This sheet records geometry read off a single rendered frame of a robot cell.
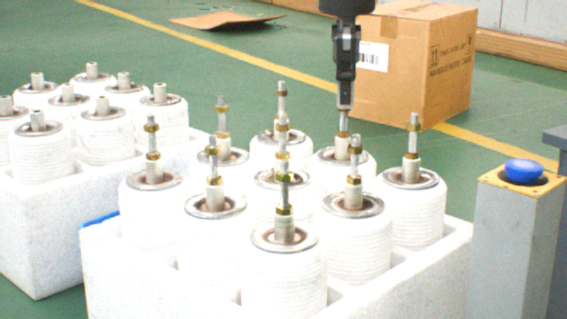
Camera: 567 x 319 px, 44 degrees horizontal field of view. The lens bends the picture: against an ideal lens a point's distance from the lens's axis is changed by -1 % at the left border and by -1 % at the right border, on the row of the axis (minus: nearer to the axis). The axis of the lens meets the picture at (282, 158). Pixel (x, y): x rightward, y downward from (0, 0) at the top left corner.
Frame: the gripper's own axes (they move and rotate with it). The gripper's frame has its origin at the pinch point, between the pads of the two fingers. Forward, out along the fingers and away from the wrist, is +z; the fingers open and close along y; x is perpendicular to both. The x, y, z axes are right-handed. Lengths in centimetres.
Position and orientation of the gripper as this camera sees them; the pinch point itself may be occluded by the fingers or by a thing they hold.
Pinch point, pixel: (345, 91)
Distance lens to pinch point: 97.9
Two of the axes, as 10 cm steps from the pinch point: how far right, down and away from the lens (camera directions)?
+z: 0.1, 9.4, 3.5
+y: -0.8, 3.5, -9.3
